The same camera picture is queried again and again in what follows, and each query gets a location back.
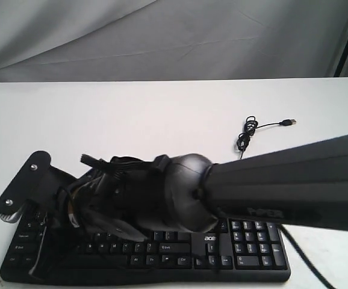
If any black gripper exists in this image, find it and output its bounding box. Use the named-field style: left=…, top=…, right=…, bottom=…
left=28, top=155, right=174, bottom=279

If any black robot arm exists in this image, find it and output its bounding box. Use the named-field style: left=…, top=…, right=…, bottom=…
left=30, top=135, right=348, bottom=278

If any black acer keyboard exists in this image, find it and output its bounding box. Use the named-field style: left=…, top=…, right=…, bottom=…
left=0, top=207, right=291, bottom=286

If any grey backdrop cloth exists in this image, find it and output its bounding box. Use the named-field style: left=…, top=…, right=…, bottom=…
left=0, top=1, right=348, bottom=82

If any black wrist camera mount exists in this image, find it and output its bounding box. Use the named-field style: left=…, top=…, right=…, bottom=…
left=0, top=151, right=76, bottom=223

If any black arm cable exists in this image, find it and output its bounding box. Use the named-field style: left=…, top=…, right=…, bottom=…
left=278, top=224, right=331, bottom=289

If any black usb keyboard cable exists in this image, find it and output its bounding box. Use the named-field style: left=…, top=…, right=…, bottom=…
left=236, top=116, right=297, bottom=160

